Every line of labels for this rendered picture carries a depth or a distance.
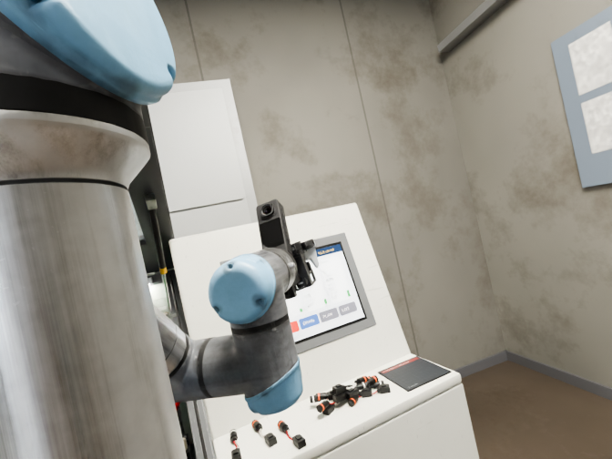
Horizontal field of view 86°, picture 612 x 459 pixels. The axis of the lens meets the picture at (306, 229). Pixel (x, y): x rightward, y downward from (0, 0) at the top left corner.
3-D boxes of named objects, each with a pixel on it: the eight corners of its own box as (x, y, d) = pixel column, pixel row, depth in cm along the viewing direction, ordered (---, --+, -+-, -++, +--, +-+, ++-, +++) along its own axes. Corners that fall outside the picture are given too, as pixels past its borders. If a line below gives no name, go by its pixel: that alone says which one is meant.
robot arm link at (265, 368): (238, 392, 47) (221, 318, 47) (311, 382, 45) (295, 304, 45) (212, 426, 40) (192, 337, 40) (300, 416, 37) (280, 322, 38)
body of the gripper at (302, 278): (282, 290, 64) (262, 308, 52) (267, 249, 64) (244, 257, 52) (319, 279, 63) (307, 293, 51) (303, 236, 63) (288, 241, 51)
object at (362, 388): (323, 424, 85) (319, 404, 85) (308, 407, 95) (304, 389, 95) (393, 391, 94) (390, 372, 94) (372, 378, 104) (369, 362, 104)
